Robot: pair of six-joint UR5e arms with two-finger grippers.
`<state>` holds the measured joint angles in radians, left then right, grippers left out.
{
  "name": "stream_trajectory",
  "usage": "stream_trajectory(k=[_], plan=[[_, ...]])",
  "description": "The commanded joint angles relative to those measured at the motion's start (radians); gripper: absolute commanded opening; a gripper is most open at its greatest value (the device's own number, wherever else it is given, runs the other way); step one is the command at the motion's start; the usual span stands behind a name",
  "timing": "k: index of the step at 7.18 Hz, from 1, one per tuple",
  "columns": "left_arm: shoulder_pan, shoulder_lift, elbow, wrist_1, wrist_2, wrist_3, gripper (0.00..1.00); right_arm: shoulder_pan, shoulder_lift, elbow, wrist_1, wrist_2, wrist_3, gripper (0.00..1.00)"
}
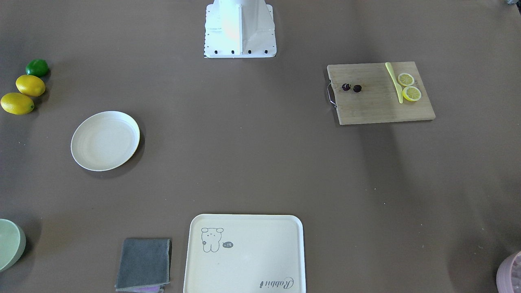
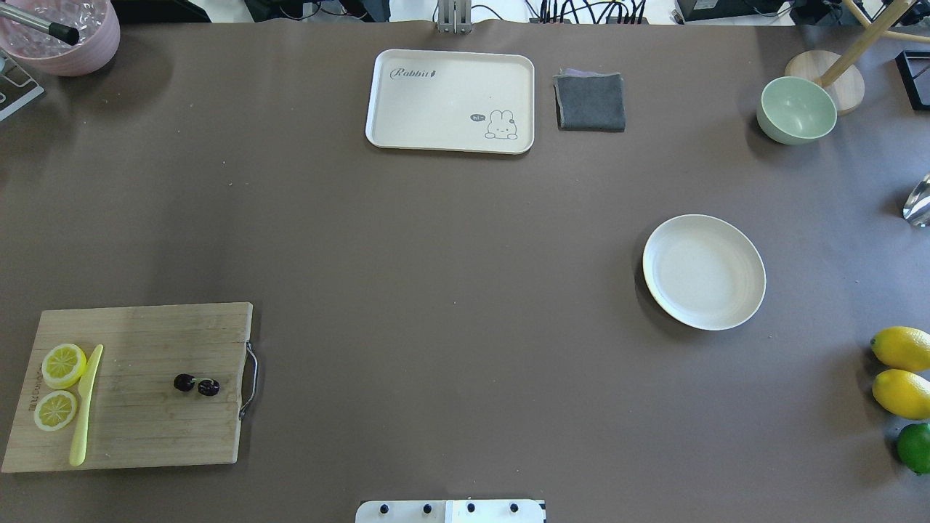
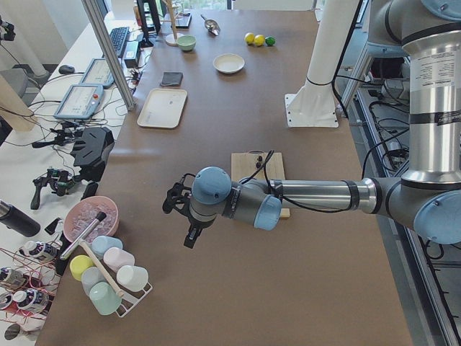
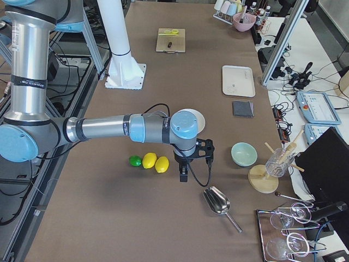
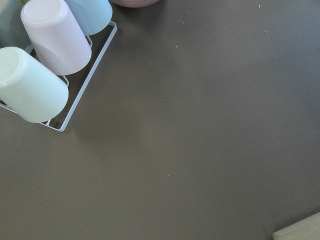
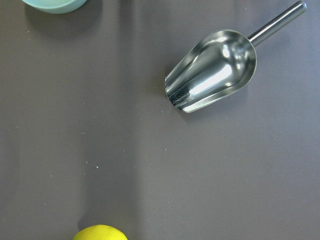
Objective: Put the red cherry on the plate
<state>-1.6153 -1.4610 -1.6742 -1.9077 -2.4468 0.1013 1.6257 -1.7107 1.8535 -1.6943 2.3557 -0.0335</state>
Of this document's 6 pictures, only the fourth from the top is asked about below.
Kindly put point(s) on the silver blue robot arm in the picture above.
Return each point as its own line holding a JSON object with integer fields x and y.
{"x": 28, "y": 131}

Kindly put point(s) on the black monitor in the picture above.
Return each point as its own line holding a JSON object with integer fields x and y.
{"x": 325, "y": 164}

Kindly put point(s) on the grey folded cloth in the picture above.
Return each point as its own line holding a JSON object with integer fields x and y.
{"x": 243, "y": 108}

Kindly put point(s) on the clear glass cup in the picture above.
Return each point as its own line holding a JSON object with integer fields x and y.
{"x": 279, "y": 162}

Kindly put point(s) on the aluminium frame post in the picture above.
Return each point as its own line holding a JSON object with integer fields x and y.
{"x": 283, "y": 40}

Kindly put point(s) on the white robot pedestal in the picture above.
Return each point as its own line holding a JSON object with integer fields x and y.
{"x": 124, "y": 71}

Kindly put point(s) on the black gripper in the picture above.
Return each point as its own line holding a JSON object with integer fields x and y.
{"x": 181, "y": 160}

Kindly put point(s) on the metal scoop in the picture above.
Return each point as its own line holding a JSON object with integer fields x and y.
{"x": 219, "y": 204}

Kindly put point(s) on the wine glass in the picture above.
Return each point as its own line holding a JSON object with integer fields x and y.
{"x": 291, "y": 248}
{"x": 285, "y": 217}

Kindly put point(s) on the wooden cutting board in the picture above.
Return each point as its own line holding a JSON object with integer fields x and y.
{"x": 178, "y": 42}

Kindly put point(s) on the cream rabbit tray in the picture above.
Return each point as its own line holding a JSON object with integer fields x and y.
{"x": 237, "y": 81}

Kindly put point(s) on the green lime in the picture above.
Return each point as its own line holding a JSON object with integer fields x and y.
{"x": 135, "y": 161}

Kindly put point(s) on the white round plate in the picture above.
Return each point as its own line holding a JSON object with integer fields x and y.
{"x": 200, "y": 119}

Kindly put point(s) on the teach pendant tablet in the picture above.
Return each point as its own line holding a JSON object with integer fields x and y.
{"x": 317, "y": 108}

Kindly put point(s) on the yellow lemon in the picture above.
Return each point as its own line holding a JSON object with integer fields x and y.
{"x": 149, "y": 160}
{"x": 162, "y": 164}

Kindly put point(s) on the pastel cup rack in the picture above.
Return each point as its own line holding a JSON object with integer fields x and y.
{"x": 226, "y": 9}

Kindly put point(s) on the wooden cup stand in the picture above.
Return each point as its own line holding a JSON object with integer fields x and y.
{"x": 258, "y": 176}

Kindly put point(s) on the mint green bowl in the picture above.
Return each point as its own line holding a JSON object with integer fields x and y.
{"x": 243, "y": 154}

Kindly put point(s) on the pink bowl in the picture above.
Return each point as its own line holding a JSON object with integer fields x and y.
{"x": 248, "y": 21}

